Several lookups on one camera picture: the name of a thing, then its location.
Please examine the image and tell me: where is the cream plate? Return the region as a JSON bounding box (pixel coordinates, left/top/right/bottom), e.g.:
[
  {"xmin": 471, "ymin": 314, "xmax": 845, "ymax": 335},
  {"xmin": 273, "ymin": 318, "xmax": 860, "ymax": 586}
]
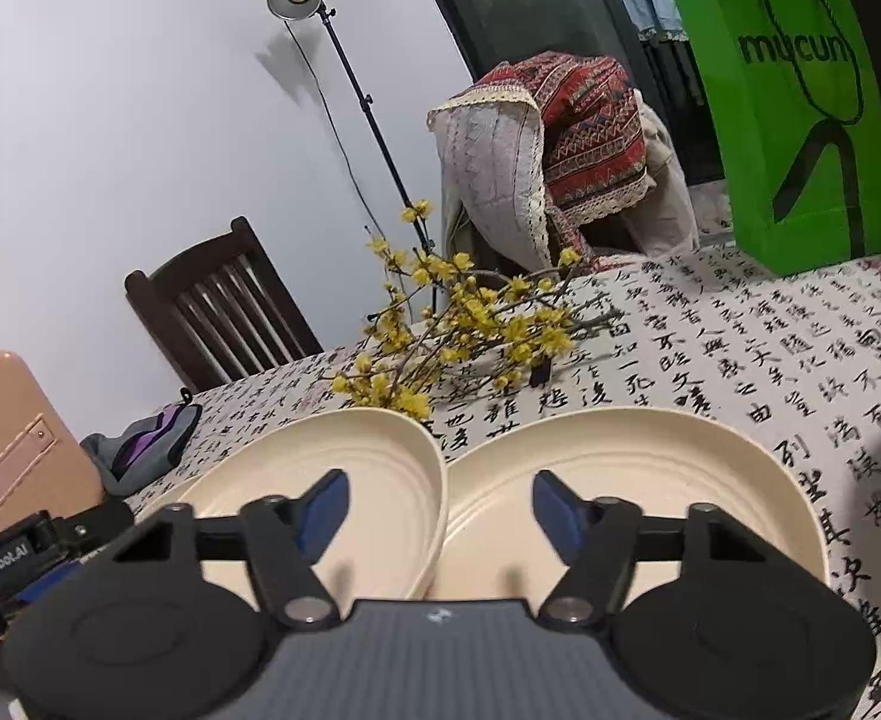
[
  {"xmin": 429, "ymin": 406, "xmax": 829, "ymax": 606},
  {"xmin": 138, "ymin": 408, "xmax": 449, "ymax": 613}
]

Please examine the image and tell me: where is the pink small suitcase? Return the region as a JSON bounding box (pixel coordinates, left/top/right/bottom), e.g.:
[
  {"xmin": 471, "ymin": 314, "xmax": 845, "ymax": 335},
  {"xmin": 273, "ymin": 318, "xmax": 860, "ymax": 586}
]
[{"xmin": 0, "ymin": 351, "xmax": 104, "ymax": 532}]

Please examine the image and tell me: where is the grey purple cloth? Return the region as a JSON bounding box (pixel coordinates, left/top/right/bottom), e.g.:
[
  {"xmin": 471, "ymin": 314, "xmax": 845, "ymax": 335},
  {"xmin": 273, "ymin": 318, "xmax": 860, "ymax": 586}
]
[{"xmin": 81, "ymin": 388, "xmax": 203, "ymax": 499}]

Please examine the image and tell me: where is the dark wooden chair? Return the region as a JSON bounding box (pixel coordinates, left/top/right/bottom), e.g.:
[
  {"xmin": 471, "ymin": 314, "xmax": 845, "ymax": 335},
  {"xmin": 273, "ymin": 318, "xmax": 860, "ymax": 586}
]
[{"xmin": 125, "ymin": 216, "xmax": 323, "ymax": 394}]

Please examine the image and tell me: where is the yellow flower branch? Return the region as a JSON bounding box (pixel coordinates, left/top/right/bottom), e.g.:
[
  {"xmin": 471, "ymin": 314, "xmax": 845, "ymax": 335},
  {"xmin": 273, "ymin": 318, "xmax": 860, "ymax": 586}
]
[{"xmin": 321, "ymin": 232, "xmax": 637, "ymax": 422}]

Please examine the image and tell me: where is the calligraphy print tablecloth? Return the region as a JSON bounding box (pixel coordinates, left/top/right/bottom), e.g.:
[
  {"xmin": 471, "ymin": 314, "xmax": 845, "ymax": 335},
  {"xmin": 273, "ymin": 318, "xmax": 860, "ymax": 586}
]
[{"xmin": 119, "ymin": 242, "xmax": 881, "ymax": 720}]

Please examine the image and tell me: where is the patterned blanket on chair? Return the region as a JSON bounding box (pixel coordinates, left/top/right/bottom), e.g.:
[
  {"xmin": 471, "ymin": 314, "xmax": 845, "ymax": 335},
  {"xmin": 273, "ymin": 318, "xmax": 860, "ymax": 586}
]
[{"xmin": 427, "ymin": 50, "xmax": 700, "ymax": 273}]

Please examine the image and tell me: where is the green paper bag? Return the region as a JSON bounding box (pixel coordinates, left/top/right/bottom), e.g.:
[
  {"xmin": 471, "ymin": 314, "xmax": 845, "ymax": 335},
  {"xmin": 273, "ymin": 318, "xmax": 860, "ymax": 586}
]
[{"xmin": 676, "ymin": 0, "xmax": 881, "ymax": 275}]

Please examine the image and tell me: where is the studio light on stand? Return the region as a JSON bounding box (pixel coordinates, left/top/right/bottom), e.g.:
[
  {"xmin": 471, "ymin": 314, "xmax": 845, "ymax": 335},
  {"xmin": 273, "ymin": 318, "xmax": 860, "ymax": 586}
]
[{"xmin": 264, "ymin": 0, "xmax": 442, "ymax": 317}]

